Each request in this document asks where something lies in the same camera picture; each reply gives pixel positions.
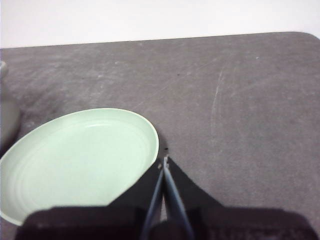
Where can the pale green electric steamer pot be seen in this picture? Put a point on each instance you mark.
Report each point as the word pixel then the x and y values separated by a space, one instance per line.
pixel 7 120

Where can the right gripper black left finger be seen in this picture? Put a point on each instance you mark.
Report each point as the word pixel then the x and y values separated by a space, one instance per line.
pixel 100 222

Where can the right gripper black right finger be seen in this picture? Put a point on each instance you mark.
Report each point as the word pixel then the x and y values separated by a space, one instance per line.
pixel 225 225

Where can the pale green round plate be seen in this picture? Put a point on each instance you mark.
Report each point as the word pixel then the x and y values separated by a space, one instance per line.
pixel 75 155

